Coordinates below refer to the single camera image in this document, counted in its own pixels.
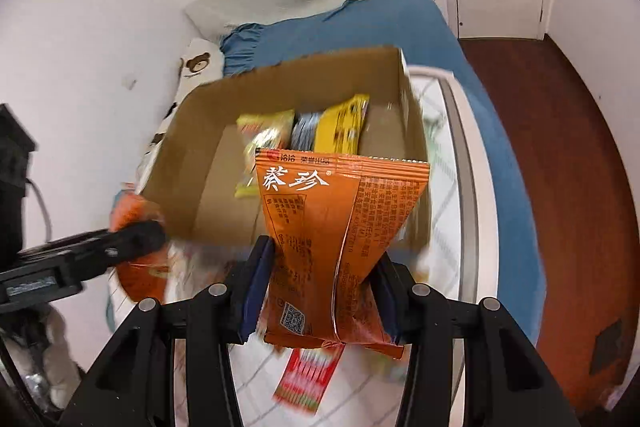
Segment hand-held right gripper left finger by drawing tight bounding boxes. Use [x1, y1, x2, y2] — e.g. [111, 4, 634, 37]
[59, 236, 275, 427]

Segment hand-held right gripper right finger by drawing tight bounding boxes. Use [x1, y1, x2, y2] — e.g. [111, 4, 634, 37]
[374, 256, 582, 427]

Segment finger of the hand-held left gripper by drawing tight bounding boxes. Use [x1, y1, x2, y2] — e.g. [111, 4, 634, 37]
[20, 219, 168, 282]

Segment orange snack packet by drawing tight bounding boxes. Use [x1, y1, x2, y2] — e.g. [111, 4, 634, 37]
[110, 192, 173, 305]
[255, 148, 431, 360]

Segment cardboard box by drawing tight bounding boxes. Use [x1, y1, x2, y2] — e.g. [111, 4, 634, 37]
[140, 47, 432, 258]

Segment red striped snack packet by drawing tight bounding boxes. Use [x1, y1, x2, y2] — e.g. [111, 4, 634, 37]
[272, 341, 347, 416]

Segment white crumpled cloth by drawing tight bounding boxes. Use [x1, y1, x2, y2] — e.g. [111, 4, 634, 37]
[0, 307, 84, 414]

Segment yellow clear cookie packet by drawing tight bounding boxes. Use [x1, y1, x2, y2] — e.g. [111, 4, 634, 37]
[235, 109, 296, 200]

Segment blue-grey snack packet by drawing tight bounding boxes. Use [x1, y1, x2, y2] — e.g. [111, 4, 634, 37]
[291, 112, 327, 151]

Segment yellow panda snack packet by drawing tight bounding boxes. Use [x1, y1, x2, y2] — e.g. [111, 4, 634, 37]
[319, 94, 371, 156]

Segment bear print pillow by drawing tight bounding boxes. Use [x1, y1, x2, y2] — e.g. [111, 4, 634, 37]
[139, 37, 227, 190]

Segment grey cable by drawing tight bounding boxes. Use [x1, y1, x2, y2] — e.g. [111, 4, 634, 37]
[25, 177, 54, 244]

